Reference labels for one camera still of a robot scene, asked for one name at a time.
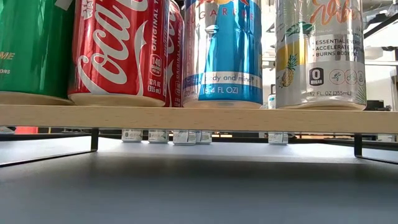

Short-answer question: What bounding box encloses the white Celsius can pineapple print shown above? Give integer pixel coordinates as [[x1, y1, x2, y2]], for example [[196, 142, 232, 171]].
[[275, 0, 368, 111]]

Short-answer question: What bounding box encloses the red Coca-Cola can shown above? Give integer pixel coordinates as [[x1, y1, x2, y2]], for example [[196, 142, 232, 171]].
[[67, 0, 170, 108], [164, 0, 185, 108]]

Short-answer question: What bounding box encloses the red cart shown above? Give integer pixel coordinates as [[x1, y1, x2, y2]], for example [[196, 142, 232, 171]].
[[14, 126, 39, 134]]

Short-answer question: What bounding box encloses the black desk equipment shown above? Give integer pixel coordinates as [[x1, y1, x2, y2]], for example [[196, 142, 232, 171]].
[[366, 100, 392, 112]]

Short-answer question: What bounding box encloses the green Sprite soda can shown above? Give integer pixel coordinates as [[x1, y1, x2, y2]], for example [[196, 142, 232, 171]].
[[0, 0, 75, 106]]

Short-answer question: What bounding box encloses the wooden shelf black metal frame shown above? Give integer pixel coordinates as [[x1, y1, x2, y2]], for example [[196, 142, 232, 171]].
[[0, 12, 398, 168]]

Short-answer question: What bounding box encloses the blue silver Red Bull can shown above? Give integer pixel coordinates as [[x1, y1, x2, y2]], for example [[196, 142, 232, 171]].
[[182, 0, 264, 109]]

